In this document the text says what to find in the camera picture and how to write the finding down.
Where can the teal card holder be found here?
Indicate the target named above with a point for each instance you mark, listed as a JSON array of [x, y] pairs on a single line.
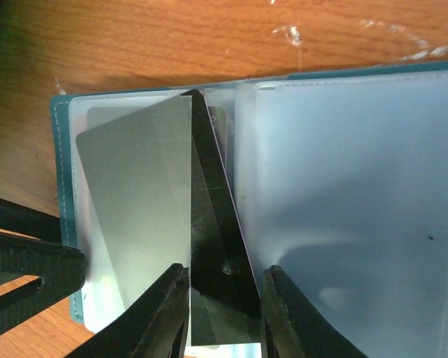
[[341, 179]]

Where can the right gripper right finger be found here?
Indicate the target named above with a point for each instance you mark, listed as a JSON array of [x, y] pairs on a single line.
[[291, 326]]

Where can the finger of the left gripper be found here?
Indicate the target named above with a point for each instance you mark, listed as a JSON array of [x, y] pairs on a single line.
[[30, 244]]

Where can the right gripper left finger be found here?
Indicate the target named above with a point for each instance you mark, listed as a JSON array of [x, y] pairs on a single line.
[[155, 325]]

